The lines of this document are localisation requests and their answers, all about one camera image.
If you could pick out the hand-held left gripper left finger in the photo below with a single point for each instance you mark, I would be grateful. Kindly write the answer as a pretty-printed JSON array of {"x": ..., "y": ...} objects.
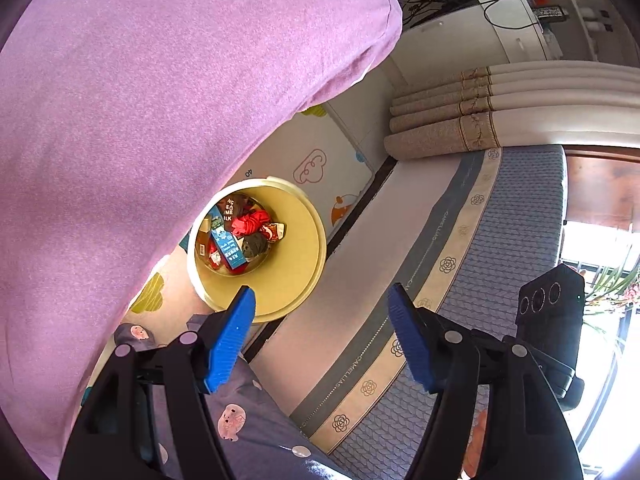
[{"x": 232, "y": 340}]

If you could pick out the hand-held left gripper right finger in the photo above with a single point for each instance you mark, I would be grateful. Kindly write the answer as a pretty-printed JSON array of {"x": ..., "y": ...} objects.
[{"x": 412, "y": 340}]

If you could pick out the red snack wrapper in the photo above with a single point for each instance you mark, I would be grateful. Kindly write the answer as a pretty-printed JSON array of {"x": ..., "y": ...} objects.
[{"x": 215, "y": 258}]

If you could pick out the blue cardboard box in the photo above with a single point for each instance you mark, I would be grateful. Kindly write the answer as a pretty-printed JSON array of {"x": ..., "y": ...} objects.
[{"x": 229, "y": 249}]

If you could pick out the dark grey sock ball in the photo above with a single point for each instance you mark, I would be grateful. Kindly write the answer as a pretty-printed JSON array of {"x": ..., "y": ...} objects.
[{"x": 255, "y": 246}]

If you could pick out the gold cardboard box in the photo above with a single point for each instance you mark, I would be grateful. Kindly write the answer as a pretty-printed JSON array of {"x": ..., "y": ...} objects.
[{"x": 204, "y": 240}]

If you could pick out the yellow round bin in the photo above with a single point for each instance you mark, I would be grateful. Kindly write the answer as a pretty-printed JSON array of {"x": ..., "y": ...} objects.
[{"x": 295, "y": 250}]

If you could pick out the red foil packet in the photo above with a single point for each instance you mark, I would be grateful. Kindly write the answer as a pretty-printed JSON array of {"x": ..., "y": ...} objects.
[{"x": 274, "y": 232}]

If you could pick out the red knotted cloth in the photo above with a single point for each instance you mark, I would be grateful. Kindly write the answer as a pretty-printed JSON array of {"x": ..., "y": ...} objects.
[{"x": 250, "y": 222}]

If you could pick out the black printed packet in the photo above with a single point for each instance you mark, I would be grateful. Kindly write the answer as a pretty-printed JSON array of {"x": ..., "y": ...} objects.
[{"x": 229, "y": 210}]

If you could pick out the green potted plant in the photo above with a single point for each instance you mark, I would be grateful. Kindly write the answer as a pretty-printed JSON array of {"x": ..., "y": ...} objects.
[{"x": 612, "y": 290}]

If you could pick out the wooden cabinet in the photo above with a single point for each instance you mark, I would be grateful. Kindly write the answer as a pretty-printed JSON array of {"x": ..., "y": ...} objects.
[{"x": 605, "y": 185}]

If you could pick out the cloud print play mat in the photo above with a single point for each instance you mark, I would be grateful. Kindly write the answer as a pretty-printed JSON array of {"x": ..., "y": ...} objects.
[{"x": 330, "y": 160}]

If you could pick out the white computer desk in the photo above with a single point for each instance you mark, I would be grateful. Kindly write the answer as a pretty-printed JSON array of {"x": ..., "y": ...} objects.
[{"x": 525, "y": 25}]

